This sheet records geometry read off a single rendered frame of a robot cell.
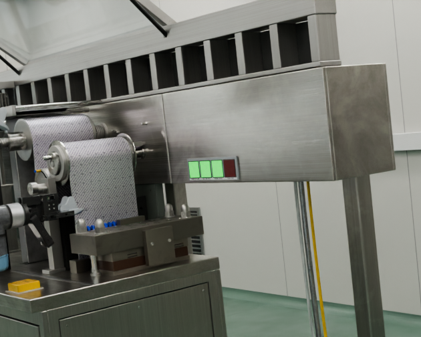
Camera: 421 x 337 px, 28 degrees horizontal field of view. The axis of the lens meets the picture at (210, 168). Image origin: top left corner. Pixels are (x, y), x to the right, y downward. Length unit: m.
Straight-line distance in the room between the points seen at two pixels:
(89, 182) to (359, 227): 0.88
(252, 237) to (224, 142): 3.69
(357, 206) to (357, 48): 2.96
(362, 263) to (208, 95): 0.68
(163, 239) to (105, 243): 0.19
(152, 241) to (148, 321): 0.24
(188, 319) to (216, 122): 0.62
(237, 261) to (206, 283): 3.70
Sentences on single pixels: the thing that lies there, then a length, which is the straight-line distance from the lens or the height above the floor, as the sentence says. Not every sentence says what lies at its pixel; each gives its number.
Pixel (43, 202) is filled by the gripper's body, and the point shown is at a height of 1.14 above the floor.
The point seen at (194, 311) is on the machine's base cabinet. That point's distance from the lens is 2.66.
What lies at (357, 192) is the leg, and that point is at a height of 1.09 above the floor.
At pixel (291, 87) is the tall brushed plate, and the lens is 2.29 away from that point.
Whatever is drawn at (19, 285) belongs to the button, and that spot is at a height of 0.92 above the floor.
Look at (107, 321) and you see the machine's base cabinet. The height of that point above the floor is 0.79.
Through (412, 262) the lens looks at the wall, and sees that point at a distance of 5.17.
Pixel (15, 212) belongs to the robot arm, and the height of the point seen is 1.12.
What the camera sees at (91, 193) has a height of 1.14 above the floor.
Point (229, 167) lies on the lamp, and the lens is 2.51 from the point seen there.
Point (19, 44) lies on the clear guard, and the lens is 3.56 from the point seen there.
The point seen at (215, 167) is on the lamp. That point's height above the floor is 1.19.
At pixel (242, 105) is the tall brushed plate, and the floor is 1.36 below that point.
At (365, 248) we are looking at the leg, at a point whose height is 0.93.
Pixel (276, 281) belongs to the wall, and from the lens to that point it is 6.06.
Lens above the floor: 1.32
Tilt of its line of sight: 3 degrees down
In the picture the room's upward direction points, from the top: 6 degrees counter-clockwise
